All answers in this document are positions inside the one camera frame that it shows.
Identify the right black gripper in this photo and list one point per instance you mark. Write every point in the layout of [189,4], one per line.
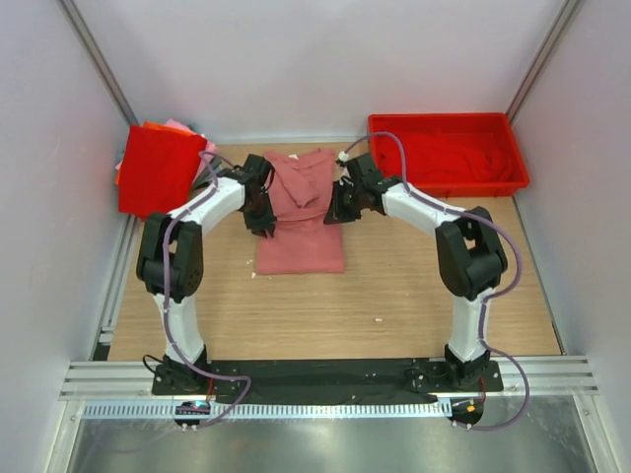
[337,213]

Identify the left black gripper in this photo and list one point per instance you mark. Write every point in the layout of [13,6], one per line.
[264,224]

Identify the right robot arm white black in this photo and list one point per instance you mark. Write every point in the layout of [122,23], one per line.
[471,258]

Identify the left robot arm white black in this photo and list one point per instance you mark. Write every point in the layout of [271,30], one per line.
[171,265]

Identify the red t shirt in bin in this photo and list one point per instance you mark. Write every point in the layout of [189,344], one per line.
[438,157]

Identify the light pink folded t shirt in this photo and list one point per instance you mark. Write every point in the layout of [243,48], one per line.
[210,146]

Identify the red plastic bin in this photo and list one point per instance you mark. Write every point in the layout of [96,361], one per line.
[496,123]

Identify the red folded t shirt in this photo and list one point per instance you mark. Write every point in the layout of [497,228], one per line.
[158,169]

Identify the orange folded t shirt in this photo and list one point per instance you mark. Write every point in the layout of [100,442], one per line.
[120,156]

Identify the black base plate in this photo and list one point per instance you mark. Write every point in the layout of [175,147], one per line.
[323,382]

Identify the white slotted cable duct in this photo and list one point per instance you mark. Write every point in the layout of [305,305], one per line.
[196,410]

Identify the aluminium frame rail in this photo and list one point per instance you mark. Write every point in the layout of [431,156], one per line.
[546,375]

